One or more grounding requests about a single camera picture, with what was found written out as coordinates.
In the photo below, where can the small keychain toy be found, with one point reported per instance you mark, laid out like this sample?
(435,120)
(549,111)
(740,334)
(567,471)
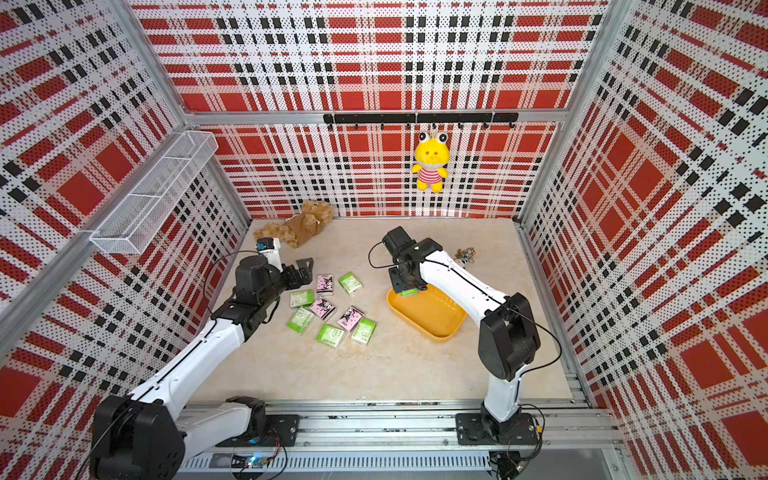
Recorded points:
(465,256)

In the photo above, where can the brown teddy bear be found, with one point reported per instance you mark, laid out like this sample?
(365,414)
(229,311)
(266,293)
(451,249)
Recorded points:
(314,217)

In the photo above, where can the white wire mesh shelf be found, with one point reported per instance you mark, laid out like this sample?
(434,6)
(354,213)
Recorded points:
(133,223)

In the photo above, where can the green circuit board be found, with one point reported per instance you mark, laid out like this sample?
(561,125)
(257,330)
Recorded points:
(240,463)

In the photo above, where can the pink tissue pack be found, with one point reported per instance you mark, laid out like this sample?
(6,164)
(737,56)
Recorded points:
(350,318)
(325,285)
(322,308)

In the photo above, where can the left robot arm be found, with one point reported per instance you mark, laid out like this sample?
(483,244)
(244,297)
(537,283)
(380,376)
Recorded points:
(140,435)

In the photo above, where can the yellow plastic storage box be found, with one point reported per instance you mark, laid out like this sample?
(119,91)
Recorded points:
(432,313)

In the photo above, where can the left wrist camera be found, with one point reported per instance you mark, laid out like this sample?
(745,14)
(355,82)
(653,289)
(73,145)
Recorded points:
(269,248)

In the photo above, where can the black hook rail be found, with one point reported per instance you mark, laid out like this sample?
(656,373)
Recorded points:
(421,118)

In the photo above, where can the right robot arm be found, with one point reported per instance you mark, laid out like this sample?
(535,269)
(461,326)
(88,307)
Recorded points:
(508,341)

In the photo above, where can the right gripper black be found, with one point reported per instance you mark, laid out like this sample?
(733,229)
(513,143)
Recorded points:
(397,283)

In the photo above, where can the yellow frog plush toy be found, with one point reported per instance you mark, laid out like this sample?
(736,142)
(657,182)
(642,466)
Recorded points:
(431,158)

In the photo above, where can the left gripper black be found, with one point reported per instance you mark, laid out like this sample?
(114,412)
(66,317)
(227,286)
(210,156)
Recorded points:
(306,274)

